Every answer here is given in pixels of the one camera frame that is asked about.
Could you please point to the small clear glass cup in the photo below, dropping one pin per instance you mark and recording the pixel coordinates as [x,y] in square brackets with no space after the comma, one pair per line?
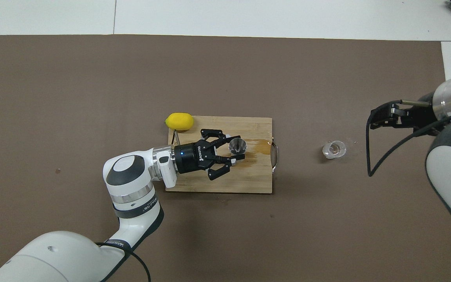
[333,149]

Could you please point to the yellow lemon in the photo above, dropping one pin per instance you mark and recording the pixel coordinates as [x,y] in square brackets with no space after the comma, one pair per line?
[179,121]

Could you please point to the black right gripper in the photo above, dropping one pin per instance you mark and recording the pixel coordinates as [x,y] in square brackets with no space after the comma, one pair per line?
[423,115]

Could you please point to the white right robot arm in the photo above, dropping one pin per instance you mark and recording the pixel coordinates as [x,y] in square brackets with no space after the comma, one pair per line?
[448,172]

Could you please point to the wooden cutting board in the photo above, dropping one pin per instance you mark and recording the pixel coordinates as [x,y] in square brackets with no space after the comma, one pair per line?
[249,180]

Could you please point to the steel double jigger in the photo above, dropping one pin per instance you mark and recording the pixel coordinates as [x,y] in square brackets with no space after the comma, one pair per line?
[238,145]

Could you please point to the brown paper table mat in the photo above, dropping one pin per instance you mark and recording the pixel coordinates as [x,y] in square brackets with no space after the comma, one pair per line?
[92,78]

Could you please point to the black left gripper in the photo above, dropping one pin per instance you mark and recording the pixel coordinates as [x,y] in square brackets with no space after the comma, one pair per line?
[192,156]

